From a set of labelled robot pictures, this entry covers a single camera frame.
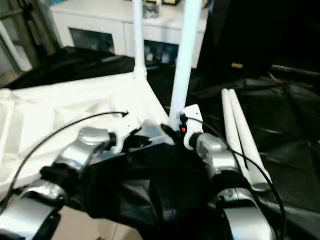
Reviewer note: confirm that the white plastic table leg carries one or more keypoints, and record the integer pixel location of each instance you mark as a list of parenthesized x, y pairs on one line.
[(138, 37), (247, 140), (230, 120), (185, 62)]

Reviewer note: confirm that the white plastic table top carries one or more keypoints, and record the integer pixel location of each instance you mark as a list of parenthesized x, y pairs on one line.
[(62, 105)]

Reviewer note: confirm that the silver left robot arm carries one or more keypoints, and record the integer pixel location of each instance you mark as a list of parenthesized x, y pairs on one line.
[(80, 150)]

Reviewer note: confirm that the small tan label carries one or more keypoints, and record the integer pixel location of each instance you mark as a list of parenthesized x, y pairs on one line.
[(237, 65)]

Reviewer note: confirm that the black work mat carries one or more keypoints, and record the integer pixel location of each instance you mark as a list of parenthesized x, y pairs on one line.
[(287, 125)]

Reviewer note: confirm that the grey crumpled bag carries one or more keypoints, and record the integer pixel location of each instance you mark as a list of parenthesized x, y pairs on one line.
[(151, 11)]

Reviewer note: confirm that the white glass-door sideboard cabinet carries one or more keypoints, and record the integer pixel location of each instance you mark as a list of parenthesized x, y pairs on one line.
[(100, 22)]

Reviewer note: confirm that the black backdrop cloth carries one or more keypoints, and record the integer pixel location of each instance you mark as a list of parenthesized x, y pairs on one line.
[(270, 30)]

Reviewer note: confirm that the grey metal rack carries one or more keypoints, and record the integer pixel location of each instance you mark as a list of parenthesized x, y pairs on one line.
[(22, 32)]

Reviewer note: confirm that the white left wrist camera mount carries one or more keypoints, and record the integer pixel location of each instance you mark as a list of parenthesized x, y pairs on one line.
[(127, 130)]

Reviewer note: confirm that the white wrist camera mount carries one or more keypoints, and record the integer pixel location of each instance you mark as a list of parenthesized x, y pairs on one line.
[(127, 130), (193, 122)]

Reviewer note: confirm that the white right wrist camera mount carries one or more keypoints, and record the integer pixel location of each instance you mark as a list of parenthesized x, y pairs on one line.
[(193, 122)]

